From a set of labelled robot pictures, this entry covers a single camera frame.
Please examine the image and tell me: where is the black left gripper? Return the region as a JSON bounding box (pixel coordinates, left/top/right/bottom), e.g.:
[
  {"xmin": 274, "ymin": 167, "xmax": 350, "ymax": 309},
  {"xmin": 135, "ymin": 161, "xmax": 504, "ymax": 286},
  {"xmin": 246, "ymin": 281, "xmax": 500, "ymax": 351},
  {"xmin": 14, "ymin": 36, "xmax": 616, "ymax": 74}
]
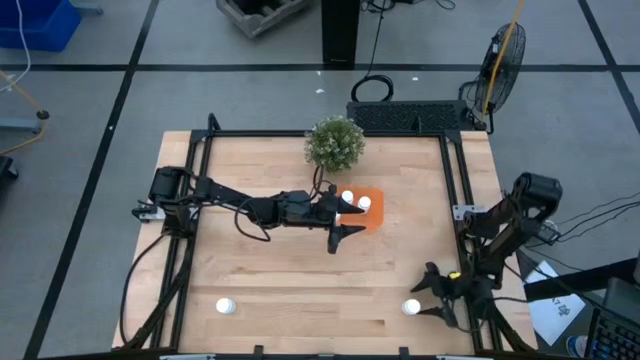
[{"xmin": 312, "ymin": 184, "xmax": 368, "ymax": 255}]

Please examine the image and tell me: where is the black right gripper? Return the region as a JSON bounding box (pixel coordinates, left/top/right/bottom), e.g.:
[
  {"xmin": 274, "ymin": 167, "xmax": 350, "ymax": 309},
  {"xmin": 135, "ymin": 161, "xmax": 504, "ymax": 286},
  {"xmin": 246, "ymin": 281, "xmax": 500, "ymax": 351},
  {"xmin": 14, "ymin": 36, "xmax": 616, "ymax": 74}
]
[{"xmin": 409, "ymin": 261, "xmax": 494, "ymax": 330}]

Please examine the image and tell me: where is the orange translucent plastic basket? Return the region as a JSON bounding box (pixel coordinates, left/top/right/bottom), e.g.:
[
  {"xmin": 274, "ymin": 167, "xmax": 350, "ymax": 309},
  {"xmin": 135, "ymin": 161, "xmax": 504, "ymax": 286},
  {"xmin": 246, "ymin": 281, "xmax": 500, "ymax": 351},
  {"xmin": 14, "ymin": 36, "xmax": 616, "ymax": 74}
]
[{"xmin": 335, "ymin": 186, "xmax": 385, "ymax": 234}]

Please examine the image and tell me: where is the green potted plant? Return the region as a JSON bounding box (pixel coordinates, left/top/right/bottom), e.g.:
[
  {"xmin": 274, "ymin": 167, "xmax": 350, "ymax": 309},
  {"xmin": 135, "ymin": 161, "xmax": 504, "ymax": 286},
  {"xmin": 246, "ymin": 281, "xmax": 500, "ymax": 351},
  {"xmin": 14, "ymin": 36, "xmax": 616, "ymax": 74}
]
[{"xmin": 303, "ymin": 115, "xmax": 367, "ymax": 174}]

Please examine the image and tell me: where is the black perforated case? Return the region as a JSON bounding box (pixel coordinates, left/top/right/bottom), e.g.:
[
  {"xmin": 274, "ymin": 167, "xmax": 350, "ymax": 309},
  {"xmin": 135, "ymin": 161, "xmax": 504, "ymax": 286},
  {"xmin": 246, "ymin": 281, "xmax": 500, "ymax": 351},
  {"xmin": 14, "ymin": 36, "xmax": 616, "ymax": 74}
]
[{"xmin": 346, "ymin": 99, "xmax": 484, "ymax": 134}]

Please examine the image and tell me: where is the white paper sheet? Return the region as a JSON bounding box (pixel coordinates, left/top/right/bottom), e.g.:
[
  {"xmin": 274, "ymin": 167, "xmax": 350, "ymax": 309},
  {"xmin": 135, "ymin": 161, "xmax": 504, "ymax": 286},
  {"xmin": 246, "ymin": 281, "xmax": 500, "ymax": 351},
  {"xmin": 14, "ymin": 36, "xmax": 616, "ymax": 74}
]
[{"xmin": 522, "ymin": 260, "xmax": 587, "ymax": 347}]

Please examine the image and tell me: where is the black power adapter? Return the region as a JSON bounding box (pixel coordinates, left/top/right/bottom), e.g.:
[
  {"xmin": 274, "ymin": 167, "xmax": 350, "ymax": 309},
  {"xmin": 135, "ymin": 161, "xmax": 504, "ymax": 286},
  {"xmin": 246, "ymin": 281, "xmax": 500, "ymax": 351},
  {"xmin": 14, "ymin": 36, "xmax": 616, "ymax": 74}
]
[{"xmin": 539, "ymin": 219, "xmax": 562, "ymax": 247}]

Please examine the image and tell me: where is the black beam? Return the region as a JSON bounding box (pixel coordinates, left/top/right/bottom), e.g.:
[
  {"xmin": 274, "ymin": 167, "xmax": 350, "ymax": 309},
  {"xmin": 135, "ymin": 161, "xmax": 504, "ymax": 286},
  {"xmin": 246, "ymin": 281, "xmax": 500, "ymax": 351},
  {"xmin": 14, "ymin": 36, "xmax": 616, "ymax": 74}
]
[{"xmin": 522, "ymin": 257, "xmax": 640, "ymax": 302}]

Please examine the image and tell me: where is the round blue white container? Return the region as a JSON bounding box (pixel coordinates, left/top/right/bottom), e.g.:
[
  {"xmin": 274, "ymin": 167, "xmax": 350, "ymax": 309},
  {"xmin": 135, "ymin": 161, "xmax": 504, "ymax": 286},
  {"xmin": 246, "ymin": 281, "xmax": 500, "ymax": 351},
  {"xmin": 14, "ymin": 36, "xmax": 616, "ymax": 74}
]
[{"xmin": 567, "ymin": 335, "xmax": 589, "ymax": 358}]

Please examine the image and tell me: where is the black keyboard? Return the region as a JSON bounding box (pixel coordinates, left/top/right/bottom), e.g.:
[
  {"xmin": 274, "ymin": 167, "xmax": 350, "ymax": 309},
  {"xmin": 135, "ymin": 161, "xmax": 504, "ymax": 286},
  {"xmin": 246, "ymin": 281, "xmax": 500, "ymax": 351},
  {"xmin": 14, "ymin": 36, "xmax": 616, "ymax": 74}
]
[{"xmin": 584, "ymin": 307, "xmax": 640, "ymax": 360}]

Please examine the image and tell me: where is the black column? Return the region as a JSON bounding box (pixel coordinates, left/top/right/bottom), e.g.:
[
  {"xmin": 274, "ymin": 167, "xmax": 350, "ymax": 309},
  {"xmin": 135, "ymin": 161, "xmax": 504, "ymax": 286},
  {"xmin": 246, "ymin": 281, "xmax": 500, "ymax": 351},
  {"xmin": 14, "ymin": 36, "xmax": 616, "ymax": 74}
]
[{"xmin": 321, "ymin": 0, "xmax": 362, "ymax": 70}]

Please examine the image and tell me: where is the grey wooden crate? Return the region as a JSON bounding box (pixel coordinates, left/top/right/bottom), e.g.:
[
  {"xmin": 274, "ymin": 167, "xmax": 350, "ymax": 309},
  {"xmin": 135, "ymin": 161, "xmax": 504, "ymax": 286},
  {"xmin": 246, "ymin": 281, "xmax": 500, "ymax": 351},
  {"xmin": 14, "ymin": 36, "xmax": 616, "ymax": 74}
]
[{"xmin": 215, "ymin": 0, "xmax": 316, "ymax": 40}]

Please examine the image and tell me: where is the black floor fan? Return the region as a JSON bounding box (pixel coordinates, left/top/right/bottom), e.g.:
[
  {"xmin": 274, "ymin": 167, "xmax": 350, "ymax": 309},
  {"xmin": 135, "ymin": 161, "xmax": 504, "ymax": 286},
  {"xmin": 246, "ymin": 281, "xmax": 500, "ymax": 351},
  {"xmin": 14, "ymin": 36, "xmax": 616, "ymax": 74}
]
[{"xmin": 459, "ymin": 22, "xmax": 528, "ymax": 135}]

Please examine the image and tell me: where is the grey stand base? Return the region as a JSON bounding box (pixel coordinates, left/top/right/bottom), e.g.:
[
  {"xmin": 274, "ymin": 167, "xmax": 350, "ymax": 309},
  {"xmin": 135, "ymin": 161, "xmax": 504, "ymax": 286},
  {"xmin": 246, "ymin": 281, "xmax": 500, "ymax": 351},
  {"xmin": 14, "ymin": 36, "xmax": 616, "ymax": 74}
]
[{"xmin": 0, "ymin": 115, "xmax": 45, "ymax": 135}]

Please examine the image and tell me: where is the black equipment foot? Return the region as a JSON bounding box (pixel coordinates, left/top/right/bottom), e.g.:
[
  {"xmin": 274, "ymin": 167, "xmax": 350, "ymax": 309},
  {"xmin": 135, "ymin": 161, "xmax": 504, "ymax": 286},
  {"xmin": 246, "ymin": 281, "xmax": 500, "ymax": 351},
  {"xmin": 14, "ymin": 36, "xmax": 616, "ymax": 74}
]
[{"xmin": 0, "ymin": 154, "xmax": 20, "ymax": 181}]

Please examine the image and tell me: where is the blue plastic bin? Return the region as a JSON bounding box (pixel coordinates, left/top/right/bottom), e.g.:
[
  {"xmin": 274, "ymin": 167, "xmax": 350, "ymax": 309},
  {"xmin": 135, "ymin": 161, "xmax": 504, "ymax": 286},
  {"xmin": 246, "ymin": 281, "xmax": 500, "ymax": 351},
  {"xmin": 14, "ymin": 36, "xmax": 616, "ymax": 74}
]
[{"xmin": 0, "ymin": 0, "xmax": 83, "ymax": 53}]

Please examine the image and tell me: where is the black aluminium table frame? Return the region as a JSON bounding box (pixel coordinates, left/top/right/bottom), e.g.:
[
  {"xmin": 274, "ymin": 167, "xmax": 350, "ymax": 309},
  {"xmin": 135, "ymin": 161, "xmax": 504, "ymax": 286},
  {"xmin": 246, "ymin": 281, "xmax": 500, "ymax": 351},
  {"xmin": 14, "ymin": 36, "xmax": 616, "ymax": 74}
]
[{"xmin": 112, "ymin": 112, "xmax": 539, "ymax": 360}]

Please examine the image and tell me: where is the coiled black cable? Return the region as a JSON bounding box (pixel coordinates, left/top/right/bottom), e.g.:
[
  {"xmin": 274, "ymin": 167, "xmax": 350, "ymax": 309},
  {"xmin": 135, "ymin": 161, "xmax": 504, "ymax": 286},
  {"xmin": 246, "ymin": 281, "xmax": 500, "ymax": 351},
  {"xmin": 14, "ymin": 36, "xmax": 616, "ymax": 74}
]
[{"xmin": 350, "ymin": 0, "xmax": 396, "ymax": 104}]

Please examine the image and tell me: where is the yellow hose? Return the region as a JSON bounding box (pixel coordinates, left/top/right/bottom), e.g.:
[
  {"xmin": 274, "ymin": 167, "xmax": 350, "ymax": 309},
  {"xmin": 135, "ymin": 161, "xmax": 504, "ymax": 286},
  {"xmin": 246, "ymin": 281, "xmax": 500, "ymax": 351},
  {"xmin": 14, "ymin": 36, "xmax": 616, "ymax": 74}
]
[{"xmin": 479, "ymin": 0, "xmax": 526, "ymax": 124}]

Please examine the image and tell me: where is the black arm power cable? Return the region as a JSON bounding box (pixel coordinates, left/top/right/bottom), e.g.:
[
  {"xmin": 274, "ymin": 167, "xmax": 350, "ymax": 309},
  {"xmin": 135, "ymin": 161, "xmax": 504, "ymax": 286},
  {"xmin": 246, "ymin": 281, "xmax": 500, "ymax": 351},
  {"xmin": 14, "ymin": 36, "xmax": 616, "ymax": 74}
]
[{"xmin": 118, "ymin": 232, "xmax": 169, "ymax": 346}]

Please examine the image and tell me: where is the thin white cable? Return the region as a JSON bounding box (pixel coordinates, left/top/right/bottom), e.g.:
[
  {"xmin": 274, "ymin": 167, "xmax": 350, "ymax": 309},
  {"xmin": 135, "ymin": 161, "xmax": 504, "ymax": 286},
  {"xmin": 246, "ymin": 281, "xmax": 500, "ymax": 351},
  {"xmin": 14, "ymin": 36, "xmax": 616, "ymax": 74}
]
[{"xmin": 0, "ymin": 0, "xmax": 32, "ymax": 95}]

